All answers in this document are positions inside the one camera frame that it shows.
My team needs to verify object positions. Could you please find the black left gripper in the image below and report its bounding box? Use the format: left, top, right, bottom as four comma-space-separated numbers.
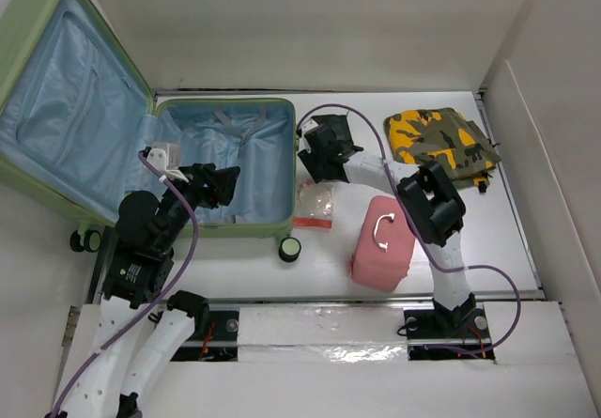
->
159, 161, 239, 250

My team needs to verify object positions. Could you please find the clear packet with red label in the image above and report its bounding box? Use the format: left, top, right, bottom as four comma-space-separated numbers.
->
293, 179, 334, 231

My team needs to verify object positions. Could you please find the camouflage clothing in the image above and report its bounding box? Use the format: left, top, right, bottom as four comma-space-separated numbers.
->
384, 107, 501, 194

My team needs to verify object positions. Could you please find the pink box with handle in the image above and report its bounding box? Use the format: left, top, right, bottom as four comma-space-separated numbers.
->
349, 195, 416, 293

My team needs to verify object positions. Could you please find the green hard-shell suitcase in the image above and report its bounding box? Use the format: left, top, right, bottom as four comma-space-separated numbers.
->
1, 0, 296, 252

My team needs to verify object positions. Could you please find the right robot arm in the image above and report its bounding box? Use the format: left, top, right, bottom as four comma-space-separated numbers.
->
297, 115, 475, 339

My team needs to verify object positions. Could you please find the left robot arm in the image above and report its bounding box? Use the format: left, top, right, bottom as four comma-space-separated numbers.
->
49, 163, 240, 417

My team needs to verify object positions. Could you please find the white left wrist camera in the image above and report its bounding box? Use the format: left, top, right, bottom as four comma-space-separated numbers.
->
143, 142, 184, 179

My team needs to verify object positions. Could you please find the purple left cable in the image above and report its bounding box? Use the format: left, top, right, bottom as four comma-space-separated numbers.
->
49, 150, 200, 418

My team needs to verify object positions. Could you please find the purple cable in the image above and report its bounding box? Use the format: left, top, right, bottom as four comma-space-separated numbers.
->
297, 102, 523, 360
49, 150, 200, 418

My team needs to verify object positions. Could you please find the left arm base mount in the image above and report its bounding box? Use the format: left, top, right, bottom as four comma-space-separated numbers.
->
171, 310, 239, 362

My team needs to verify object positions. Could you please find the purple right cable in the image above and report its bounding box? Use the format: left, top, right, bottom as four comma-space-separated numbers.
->
297, 102, 523, 360

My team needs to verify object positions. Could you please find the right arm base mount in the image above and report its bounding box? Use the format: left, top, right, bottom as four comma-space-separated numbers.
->
396, 308, 495, 361

